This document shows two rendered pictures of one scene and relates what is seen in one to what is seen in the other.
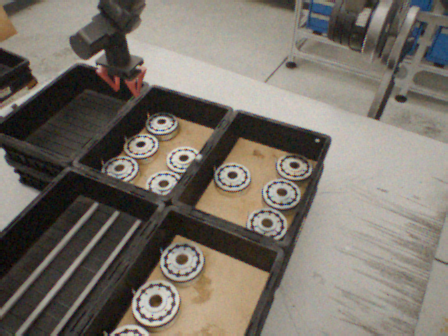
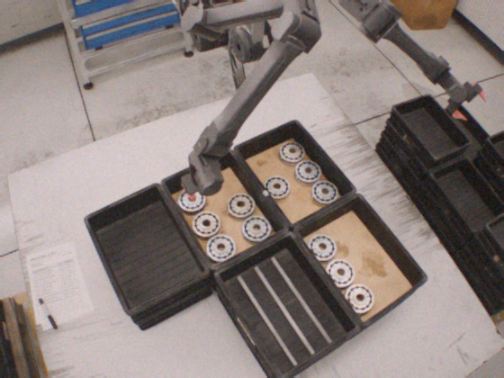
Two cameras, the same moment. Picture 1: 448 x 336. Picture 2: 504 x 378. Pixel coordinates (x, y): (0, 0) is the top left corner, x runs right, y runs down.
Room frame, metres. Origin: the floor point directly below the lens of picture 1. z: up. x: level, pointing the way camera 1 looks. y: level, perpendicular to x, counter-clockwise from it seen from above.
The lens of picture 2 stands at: (0.36, 0.76, 2.17)
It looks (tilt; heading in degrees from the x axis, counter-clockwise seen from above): 59 degrees down; 300
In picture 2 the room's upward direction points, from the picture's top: 4 degrees clockwise
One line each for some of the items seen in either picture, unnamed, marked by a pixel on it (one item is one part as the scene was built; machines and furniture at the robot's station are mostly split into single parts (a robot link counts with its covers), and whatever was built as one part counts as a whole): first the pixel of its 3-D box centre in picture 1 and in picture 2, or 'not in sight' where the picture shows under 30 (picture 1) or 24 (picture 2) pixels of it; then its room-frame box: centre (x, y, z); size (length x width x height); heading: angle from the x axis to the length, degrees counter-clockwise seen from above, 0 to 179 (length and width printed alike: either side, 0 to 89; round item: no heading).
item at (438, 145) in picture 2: not in sight; (418, 149); (0.29, -1.01, 0.37); 0.40 x 0.30 x 0.45; 149
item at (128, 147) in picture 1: (141, 145); (206, 223); (0.84, 0.25, 0.86); 0.10 x 0.10 x 0.01
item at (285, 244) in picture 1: (257, 170); (293, 170); (0.68, -0.09, 0.92); 0.40 x 0.30 x 0.02; 155
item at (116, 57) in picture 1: (117, 52); (200, 175); (0.83, 0.25, 1.17); 0.10 x 0.07 x 0.07; 63
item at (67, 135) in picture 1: (79, 121); (146, 251); (0.94, 0.45, 0.87); 0.40 x 0.30 x 0.11; 155
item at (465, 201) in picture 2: not in sight; (456, 208); (-0.05, -0.81, 0.31); 0.40 x 0.30 x 0.34; 149
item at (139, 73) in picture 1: (129, 79); not in sight; (0.83, 0.24, 1.10); 0.07 x 0.07 x 0.09; 63
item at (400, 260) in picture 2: (184, 314); (356, 262); (0.32, 0.08, 0.87); 0.40 x 0.30 x 0.11; 155
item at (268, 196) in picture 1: (281, 193); (308, 171); (0.65, -0.16, 0.86); 0.10 x 0.10 x 0.01
